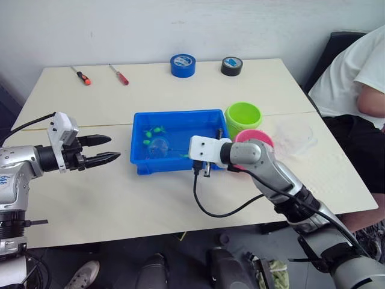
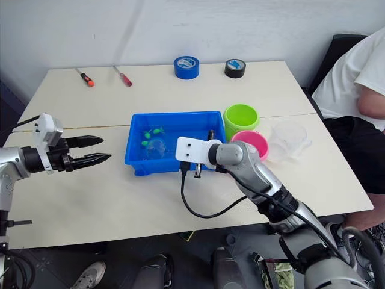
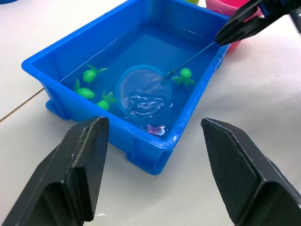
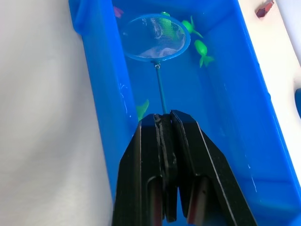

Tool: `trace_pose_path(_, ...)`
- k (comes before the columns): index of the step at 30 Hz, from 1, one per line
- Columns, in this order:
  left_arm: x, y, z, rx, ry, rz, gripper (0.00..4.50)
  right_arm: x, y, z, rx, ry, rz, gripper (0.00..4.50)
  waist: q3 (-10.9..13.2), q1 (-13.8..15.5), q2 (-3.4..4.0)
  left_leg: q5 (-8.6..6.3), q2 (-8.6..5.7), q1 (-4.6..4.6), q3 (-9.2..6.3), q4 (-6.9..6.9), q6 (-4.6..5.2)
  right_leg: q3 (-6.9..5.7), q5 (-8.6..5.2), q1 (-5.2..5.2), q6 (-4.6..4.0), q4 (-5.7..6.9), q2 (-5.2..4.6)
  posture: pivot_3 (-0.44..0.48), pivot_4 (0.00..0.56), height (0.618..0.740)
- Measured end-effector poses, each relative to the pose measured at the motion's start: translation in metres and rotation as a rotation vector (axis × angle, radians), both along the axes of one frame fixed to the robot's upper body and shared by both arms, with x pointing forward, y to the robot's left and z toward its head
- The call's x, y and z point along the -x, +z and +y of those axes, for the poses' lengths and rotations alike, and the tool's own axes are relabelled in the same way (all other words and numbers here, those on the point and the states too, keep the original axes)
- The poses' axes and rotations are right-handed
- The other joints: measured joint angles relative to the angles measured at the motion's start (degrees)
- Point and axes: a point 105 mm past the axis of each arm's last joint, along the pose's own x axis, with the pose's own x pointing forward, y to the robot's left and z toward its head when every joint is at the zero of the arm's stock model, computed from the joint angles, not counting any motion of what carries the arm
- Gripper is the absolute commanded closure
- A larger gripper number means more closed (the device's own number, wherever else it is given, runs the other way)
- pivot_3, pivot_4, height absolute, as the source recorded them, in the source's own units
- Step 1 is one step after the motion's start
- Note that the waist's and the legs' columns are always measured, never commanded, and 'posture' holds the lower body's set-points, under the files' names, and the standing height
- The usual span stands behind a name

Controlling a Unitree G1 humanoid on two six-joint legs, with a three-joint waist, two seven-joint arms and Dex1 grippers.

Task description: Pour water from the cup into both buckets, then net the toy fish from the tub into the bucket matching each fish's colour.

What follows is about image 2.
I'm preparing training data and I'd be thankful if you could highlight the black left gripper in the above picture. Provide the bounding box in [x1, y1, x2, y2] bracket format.
[45, 135, 112, 174]

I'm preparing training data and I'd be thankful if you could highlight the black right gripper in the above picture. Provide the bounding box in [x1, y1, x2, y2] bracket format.
[192, 129, 216, 181]

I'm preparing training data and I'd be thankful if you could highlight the blue plastic tub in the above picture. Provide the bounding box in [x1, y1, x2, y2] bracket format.
[124, 110, 228, 177]

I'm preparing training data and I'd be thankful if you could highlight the green plastic bucket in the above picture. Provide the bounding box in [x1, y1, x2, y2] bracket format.
[223, 103, 260, 141]

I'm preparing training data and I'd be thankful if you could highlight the pink plastic bucket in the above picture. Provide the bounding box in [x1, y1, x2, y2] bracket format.
[230, 130, 270, 163]

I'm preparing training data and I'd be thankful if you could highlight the clear plastic measuring cup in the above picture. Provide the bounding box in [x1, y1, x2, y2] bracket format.
[268, 120, 313, 164]

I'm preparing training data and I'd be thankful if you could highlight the blue tape roll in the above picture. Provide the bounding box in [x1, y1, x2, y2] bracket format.
[173, 55, 200, 80]

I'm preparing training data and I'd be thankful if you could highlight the dark rounded shape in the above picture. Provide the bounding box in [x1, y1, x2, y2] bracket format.
[211, 247, 246, 289]

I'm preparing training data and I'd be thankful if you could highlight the black tape roll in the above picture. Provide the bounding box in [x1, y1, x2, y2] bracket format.
[224, 58, 247, 79]

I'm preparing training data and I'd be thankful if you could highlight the white sneaker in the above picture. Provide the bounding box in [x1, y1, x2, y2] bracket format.
[70, 261, 107, 289]

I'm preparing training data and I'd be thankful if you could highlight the green patterned bag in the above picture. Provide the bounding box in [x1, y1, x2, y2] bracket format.
[257, 258, 295, 289]

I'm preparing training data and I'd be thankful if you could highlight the person in white shirt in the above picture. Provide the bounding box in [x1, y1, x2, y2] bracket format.
[311, 26, 385, 232]

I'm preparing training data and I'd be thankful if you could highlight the black chair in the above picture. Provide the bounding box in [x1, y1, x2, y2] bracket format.
[301, 34, 369, 121]

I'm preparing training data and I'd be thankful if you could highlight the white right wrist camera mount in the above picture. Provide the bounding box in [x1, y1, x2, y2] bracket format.
[175, 136, 223, 170]

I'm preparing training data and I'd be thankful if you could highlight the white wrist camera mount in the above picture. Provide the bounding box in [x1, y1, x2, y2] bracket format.
[175, 136, 223, 170]
[34, 113, 64, 148]

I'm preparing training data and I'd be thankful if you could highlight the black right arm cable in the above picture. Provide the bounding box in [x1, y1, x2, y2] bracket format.
[179, 161, 342, 256]

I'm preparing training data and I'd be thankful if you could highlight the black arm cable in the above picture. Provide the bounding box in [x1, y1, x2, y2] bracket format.
[0, 114, 42, 137]
[179, 161, 342, 256]

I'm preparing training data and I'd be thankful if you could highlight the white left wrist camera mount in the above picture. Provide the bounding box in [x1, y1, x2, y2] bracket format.
[34, 113, 64, 148]

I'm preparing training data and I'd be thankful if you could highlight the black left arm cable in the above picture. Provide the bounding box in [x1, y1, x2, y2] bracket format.
[0, 114, 42, 137]

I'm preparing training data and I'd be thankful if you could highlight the orange black handled screwdriver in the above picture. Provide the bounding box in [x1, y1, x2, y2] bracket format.
[75, 67, 96, 89]

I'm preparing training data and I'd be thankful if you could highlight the red handled screwdriver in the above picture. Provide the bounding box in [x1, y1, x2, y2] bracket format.
[112, 65, 133, 87]

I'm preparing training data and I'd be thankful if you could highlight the grey corrugated hose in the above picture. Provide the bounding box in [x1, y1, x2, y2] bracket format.
[342, 226, 385, 289]

